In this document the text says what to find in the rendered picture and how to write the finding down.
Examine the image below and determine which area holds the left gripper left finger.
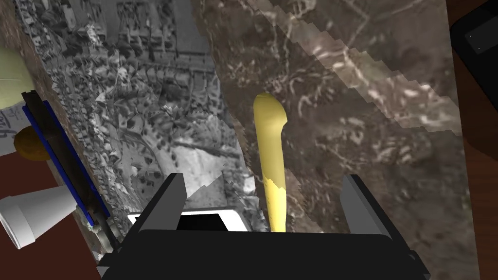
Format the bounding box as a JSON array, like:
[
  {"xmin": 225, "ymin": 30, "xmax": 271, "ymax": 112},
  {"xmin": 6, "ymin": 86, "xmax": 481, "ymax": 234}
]
[{"xmin": 128, "ymin": 173, "xmax": 188, "ymax": 234}]

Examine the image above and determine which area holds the orange ball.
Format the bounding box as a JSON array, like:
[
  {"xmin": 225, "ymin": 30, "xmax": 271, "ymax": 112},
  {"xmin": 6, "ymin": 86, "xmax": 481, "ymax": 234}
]
[{"xmin": 13, "ymin": 126, "xmax": 52, "ymax": 161}]

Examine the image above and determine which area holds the pale green round object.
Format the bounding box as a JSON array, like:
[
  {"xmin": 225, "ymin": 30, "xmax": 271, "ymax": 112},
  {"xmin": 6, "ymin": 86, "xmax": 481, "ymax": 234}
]
[{"xmin": 0, "ymin": 46, "xmax": 36, "ymax": 110}]

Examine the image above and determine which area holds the white paper cup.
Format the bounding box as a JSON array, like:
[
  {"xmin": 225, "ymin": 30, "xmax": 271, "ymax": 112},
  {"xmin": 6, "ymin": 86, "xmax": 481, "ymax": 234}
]
[{"xmin": 0, "ymin": 184, "xmax": 78, "ymax": 250}]

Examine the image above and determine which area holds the black box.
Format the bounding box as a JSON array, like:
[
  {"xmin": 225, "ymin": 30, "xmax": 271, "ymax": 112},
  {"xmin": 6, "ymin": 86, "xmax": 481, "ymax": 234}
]
[{"xmin": 449, "ymin": 0, "xmax": 498, "ymax": 114}]

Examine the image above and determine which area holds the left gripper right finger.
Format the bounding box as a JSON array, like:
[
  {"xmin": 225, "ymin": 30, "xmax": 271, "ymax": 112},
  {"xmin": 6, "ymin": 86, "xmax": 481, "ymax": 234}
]
[{"xmin": 339, "ymin": 174, "xmax": 394, "ymax": 236}]

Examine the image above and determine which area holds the blue and black flat bar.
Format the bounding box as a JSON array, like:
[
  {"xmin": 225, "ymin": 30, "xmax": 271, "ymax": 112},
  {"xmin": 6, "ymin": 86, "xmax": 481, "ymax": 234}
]
[{"xmin": 21, "ymin": 90, "xmax": 112, "ymax": 228}]

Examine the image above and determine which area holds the white and black tray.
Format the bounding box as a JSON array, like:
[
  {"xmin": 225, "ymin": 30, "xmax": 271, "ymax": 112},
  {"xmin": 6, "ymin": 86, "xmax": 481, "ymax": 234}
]
[{"xmin": 127, "ymin": 208, "xmax": 250, "ymax": 234}]

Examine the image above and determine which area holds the brown marble door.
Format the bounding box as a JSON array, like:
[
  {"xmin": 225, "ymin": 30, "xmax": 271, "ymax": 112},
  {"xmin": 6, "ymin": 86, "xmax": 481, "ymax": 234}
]
[{"xmin": 190, "ymin": 0, "xmax": 481, "ymax": 280}]

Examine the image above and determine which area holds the grey leaf-patterned panel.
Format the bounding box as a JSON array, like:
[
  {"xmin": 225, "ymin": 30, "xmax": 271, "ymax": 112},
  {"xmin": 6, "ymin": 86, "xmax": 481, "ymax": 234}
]
[{"xmin": 15, "ymin": 0, "xmax": 270, "ymax": 253}]

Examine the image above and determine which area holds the white container with writing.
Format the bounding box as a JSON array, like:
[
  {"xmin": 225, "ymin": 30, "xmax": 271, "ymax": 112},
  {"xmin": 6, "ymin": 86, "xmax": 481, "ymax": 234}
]
[{"xmin": 0, "ymin": 103, "xmax": 33, "ymax": 157}]

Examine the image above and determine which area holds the yellow curved bar handle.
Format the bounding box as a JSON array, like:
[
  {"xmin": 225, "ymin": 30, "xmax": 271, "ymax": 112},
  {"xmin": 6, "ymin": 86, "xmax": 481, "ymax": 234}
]
[{"xmin": 252, "ymin": 92, "xmax": 288, "ymax": 233}]

